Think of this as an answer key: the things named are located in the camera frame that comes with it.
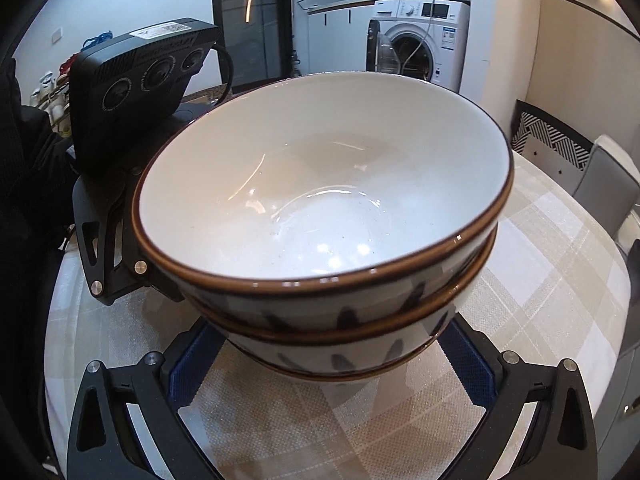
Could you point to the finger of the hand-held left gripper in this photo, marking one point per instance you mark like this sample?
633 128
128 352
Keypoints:
117 275

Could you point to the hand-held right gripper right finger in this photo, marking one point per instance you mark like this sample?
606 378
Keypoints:
470 370

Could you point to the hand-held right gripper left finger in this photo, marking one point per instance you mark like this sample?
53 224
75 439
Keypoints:
190 375

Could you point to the person's left forearm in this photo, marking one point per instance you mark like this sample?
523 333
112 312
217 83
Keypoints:
35 170

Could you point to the brown patterned box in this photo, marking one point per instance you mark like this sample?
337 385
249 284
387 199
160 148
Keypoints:
205 95

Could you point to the cluttered storage rack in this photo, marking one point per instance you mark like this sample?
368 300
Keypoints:
55 95

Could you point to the beige checked tablecloth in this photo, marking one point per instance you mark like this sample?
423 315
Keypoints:
525 285

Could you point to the black framed glass door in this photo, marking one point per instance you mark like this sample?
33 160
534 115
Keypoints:
260 35

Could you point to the white base cabinets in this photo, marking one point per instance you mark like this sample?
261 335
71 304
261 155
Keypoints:
340 45

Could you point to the grey sofa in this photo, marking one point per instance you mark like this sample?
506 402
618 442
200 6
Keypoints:
605 185

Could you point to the black white patterned chair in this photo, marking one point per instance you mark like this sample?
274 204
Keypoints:
545 135

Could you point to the white washing machine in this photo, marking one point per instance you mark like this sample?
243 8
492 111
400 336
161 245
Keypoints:
450 60

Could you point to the white wall switch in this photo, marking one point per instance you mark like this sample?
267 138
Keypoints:
56 36

